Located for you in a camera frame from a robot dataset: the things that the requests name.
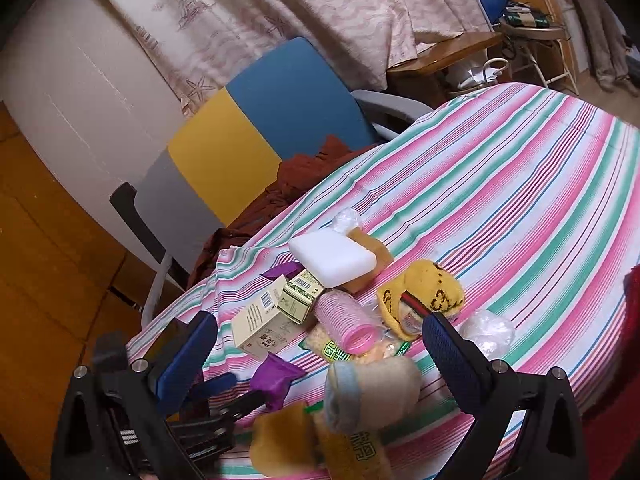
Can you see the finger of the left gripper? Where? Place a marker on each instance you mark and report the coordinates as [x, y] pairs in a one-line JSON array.
[[240, 407], [202, 391]]

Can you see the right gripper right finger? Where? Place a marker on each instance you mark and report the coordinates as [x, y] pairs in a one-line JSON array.
[[462, 366]]

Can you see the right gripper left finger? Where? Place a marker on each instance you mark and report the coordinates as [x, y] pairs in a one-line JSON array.
[[181, 360]]

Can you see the purple snack packet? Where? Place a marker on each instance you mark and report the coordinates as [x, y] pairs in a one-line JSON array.
[[273, 379], [287, 269]]

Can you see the mustard yellow sock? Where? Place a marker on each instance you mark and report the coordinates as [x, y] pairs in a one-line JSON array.
[[284, 442]]

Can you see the beige tall carton box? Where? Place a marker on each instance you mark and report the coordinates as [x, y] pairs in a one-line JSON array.
[[261, 327]]

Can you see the beige blue sock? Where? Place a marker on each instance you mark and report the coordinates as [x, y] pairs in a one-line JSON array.
[[370, 396]]

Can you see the yellow patterned sock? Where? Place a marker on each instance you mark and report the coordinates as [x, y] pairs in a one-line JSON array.
[[423, 288]]

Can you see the green small carton box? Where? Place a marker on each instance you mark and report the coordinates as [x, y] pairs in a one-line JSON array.
[[299, 295]]

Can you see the yellow-label rice snack bag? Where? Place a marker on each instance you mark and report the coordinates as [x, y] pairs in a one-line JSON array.
[[349, 456]]

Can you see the pink hair roller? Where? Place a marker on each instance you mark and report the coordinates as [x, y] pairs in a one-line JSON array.
[[344, 317]]

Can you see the white soap bar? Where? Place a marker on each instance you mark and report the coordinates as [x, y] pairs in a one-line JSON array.
[[332, 258]]

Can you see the small clear plastic ball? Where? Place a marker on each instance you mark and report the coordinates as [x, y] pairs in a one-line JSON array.
[[346, 221]]

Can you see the blue yellow grey chair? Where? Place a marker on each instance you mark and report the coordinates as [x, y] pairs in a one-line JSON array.
[[282, 105]]

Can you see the striped pink green tablecloth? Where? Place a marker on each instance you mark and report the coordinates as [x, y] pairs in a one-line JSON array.
[[527, 196]]

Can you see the brown garment on chair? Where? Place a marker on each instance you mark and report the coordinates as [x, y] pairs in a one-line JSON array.
[[295, 177]]

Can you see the wooden side table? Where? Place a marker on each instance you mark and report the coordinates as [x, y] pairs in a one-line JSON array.
[[419, 79]]

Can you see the pink patterned curtain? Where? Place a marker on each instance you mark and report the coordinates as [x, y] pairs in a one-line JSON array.
[[198, 46]]

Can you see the blue folding chair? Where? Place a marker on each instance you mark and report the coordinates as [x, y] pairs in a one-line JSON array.
[[524, 30]]

